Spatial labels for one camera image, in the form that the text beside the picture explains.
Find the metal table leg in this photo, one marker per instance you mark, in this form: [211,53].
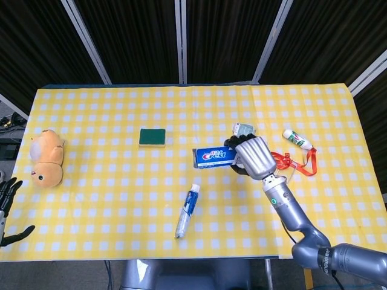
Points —
[269,275]

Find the blue white toothpaste tube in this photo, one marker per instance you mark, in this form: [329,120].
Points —
[187,211]

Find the blue white toothpaste box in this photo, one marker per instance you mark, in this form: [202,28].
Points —
[211,157]

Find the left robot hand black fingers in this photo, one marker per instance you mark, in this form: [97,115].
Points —
[9,191]

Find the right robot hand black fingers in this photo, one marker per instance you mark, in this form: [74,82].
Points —
[257,157]

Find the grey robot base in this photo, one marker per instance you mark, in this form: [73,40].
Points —
[181,278]

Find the crumpled silver foil packet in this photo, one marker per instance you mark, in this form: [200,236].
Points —
[242,129]

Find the clear badge holder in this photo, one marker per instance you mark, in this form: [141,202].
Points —
[292,172]

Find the orange plush toy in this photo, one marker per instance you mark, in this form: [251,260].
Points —
[46,154]

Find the yellow white checkered tablecloth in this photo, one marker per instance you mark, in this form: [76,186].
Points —
[121,196]
[332,121]

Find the green yellow sponge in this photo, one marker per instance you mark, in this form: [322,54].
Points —
[152,136]

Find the small white green bottle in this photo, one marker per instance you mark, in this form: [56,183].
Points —
[296,139]

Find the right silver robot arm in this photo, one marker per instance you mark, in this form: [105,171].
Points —
[287,208]

